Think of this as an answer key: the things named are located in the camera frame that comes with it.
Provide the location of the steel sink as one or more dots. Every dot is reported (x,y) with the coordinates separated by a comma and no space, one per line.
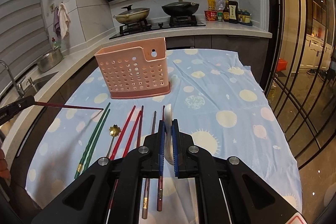
(33,86)

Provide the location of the cream pan with lid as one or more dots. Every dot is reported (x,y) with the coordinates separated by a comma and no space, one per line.
(132,15)

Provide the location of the yellow seasoning packet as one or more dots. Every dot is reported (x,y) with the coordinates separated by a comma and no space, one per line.
(211,5)

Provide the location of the person's left hand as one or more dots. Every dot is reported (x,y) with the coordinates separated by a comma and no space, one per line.
(4,171)

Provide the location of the maroon chopstick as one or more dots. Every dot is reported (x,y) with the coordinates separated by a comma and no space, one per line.
(160,181)

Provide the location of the clear plastic bottle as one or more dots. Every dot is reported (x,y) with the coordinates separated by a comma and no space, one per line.
(221,4)

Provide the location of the black gas stove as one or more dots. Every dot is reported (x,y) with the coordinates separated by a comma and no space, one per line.
(144,26)

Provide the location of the purple hanging cloth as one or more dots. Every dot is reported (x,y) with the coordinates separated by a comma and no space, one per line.
(56,24)

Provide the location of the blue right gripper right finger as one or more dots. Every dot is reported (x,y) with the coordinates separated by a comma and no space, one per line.
(174,131)

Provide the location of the white hanging towel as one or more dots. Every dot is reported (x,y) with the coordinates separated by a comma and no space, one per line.
(64,20)

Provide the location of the black framed glass door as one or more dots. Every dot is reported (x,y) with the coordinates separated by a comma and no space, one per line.
(302,95)

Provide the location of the green dish soap bottle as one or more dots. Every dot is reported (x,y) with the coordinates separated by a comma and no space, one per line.
(55,43)

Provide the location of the small green lid jar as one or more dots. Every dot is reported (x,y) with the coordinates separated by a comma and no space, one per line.
(219,16)

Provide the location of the black wok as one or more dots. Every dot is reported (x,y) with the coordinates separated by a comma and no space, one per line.
(181,8)

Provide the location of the steel pot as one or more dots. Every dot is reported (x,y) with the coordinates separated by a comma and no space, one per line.
(49,60)

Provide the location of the red instant noodle cup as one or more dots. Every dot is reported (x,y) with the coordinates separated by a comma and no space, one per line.
(211,15)

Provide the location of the steel faucet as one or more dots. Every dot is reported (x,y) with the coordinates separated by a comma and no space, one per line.
(18,88)

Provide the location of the brown chopstick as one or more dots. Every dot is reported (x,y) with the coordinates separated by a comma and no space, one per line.
(146,192)

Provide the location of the green chopstick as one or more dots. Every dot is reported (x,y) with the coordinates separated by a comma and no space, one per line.
(87,149)
(96,136)

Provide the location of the seasoning jars on tray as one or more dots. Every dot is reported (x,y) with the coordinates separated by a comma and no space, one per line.
(244,18)

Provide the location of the pink perforated utensil holder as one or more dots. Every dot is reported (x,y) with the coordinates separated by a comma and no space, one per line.
(135,69)

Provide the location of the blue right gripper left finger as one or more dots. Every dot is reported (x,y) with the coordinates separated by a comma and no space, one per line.
(161,134)

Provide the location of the gold flower spoon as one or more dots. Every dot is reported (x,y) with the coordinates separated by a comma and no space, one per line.
(114,131)

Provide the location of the brown sauce bottle yellow cap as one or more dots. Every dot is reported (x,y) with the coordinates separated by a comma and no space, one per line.
(226,12)

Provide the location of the white ceramic spoon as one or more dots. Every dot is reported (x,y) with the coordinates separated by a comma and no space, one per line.
(168,119)

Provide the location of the dark soy sauce bottle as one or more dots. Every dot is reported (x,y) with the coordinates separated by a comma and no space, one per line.
(233,11)

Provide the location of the light blue patterned tablecloth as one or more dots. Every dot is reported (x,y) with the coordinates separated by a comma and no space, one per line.
(214,98)

